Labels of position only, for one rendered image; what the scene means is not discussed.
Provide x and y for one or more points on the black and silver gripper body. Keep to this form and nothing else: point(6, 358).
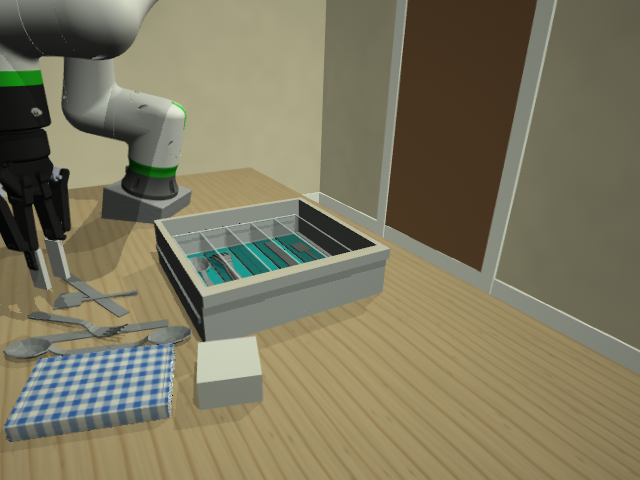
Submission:
point(15, 153)

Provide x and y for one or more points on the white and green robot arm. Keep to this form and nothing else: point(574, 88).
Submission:
point(92, 102)

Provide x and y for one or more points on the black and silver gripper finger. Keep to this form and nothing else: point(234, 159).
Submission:
point(23, 219)
point(54, 220)

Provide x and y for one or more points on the blue and white checkered towel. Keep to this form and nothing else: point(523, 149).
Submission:
point(82, 392)

